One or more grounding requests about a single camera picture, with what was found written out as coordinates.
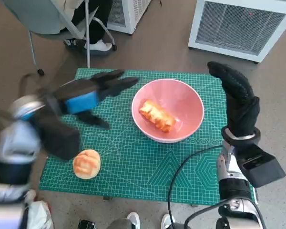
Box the pink bowl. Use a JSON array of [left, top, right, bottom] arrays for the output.
[[131, 78, 205, 144]]

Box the white mesh-sided cabinet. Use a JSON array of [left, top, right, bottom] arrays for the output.
[[107, 0, 151, 35]]

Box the green cutting mat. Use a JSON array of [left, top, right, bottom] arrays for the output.
[[39, 68, 255, 206]]

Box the grey office chair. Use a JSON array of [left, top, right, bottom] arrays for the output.
[[0, 0, 117, 77]]

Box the large white mesh-fronted machine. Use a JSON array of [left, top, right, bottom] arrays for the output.
[[187, 0, 286, 64]]

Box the round toy bread bun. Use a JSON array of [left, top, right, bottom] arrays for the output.
[[72, 149, 102, 179]]

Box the long toy bread loaf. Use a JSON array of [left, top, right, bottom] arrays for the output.
[[139, 99, 177, 134]]

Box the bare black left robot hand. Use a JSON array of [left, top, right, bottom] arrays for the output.
[[52, 69, 139, 130]]

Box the person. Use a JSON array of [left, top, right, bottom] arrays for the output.
[[61, 0, 112, 52]]

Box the white plastic bag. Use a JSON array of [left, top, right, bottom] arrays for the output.
[[23, 189, 53, 229]]

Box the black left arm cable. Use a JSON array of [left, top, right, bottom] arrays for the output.
[[0, 73, 43, 131]]

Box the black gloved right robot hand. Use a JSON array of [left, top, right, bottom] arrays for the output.
[[206, 61, 260, 138]]

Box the small black device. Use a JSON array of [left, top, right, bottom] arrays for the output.
[[77, 219, 96, 229]]

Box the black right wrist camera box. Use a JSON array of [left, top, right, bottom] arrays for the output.
[[235, 143, 286, 188]]

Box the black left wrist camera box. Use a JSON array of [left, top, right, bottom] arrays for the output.
[[34, 111, 82, 162]]

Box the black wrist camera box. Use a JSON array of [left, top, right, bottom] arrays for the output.
[[235, 143, 286, 188], [34, 111, 82, 162]]

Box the thin black cable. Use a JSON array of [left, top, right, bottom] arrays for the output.
[[168, 145, 224, 229]]

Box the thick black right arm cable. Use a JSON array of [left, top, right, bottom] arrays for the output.
[[184, 198, 265, 229]]

